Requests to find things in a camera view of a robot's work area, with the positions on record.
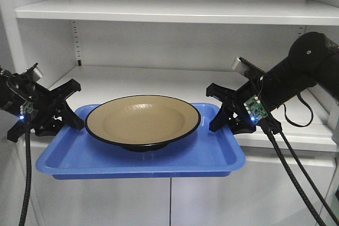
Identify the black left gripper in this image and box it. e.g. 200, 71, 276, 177
6, 79, 84, 142

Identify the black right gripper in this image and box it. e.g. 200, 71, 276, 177
206, 78, 282, 135

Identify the blue plastic tray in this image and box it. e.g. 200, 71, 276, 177
35, 103, 246, 179

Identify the beige plate with black rim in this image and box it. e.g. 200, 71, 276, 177
85, 95, 201, 151

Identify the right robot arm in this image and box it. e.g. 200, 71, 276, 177
206, 32, 338, 134

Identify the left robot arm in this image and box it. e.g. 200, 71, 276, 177
1, 64, 84, 142

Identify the white cabinet lower shelf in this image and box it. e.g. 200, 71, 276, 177
38, 66, 338, 153

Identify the white cabinet shelf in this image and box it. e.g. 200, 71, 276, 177
38, 66, 338, 153
15, 0, 338, 26

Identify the white cabinet upper shelf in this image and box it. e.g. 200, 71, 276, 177
15, 0, 338, 26

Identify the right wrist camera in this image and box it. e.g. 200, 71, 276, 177
231, 57, 265, 79

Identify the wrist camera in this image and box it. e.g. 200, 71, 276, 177
231, 57, 265, 79
24, 63, 43, 82

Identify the left braided cable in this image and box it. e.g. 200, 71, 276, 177
18, 116, 33, 226

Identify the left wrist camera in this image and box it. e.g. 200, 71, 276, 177
24, 63, 43, 82

